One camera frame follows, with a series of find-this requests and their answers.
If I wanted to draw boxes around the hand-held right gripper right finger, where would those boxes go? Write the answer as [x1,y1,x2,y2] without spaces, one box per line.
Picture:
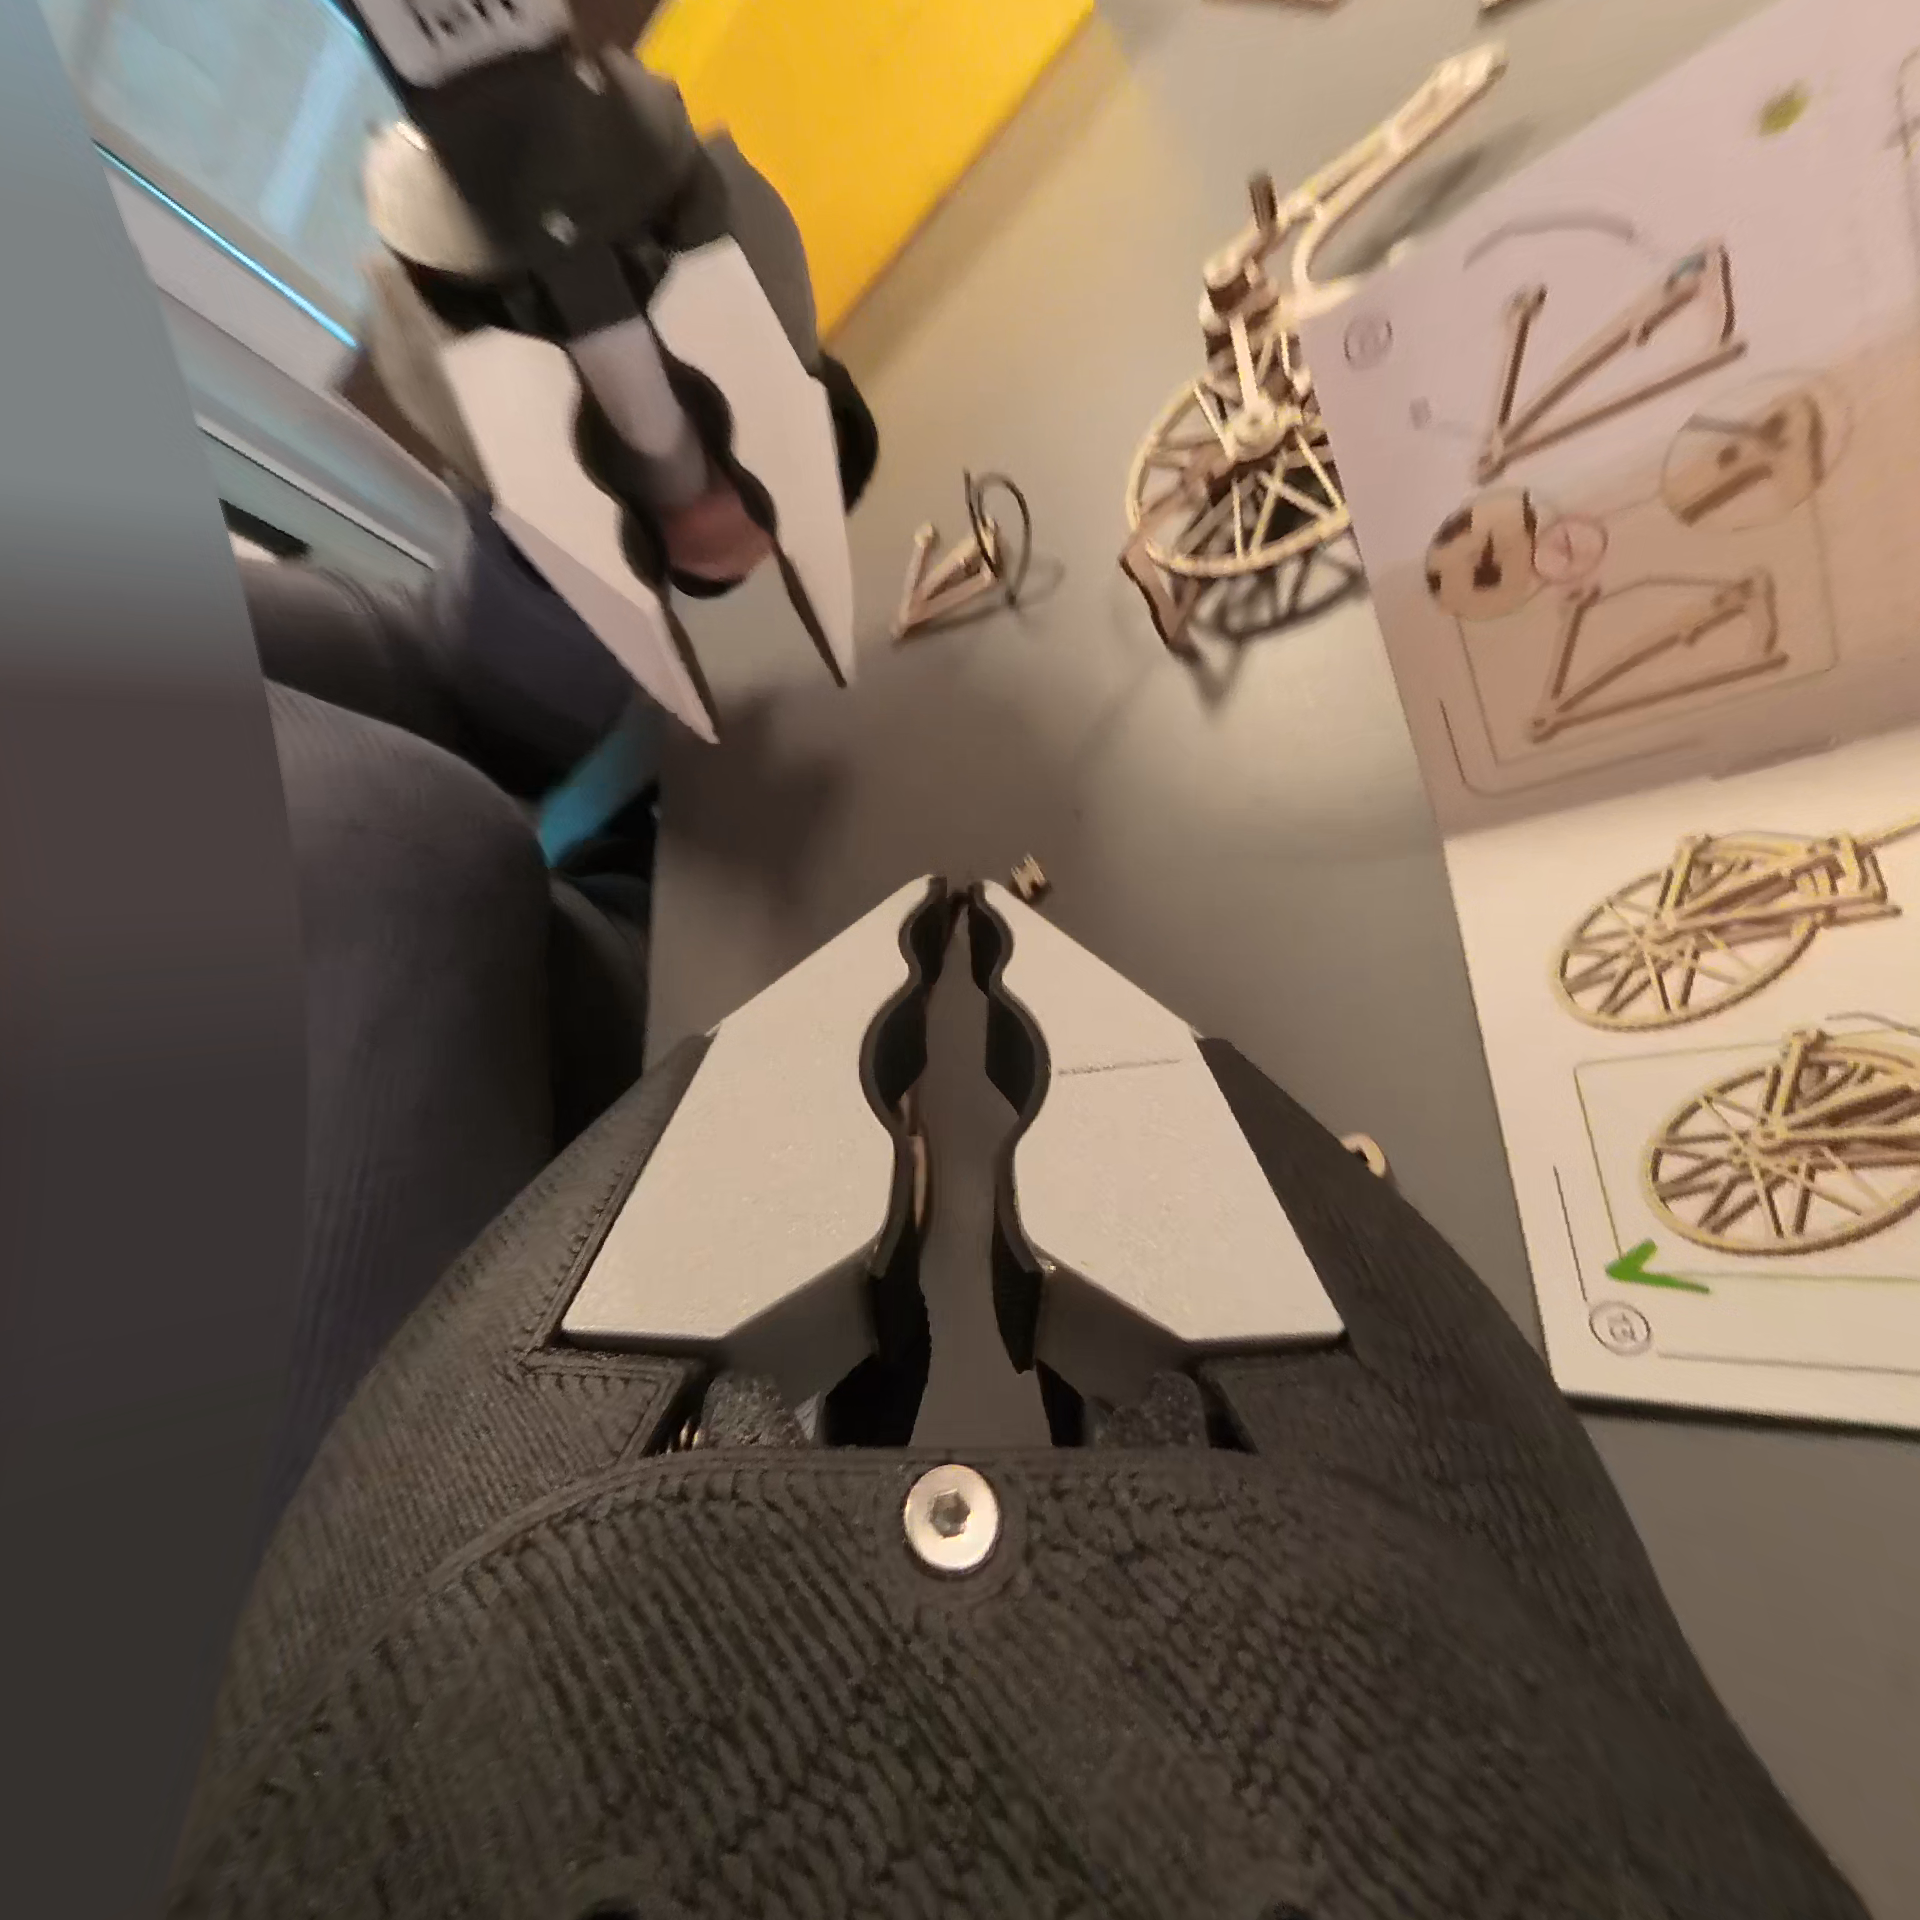
[965,877,1349,1375]

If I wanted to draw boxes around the wooden frame part with rubber band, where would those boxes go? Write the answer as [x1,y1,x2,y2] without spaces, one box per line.
[889,470,1041,645]

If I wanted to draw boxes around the instruction booklet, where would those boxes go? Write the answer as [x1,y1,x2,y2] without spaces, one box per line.
[1298,0,1920,1429]

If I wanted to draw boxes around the yellow plastic bin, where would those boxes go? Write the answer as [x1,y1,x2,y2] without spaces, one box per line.
[637,0,1096,338]

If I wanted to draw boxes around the wooden bicycle model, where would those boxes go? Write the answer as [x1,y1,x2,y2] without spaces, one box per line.
[1118,43,1508,664]

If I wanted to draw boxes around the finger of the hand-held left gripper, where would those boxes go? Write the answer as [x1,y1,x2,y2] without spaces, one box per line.
[653,239,860,693]
[442,329,725,749]

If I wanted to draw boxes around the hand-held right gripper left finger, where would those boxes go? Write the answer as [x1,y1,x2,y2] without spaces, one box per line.
[558,874,950,1368]

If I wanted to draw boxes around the person's legs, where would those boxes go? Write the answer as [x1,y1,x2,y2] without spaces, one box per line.
[240,497,662,1502]

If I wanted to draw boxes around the light blue object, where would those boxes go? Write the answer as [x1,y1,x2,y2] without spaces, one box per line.
[536,739,657,874]

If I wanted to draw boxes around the person's left hand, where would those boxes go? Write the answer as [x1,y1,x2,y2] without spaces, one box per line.
[657,482,774,597]

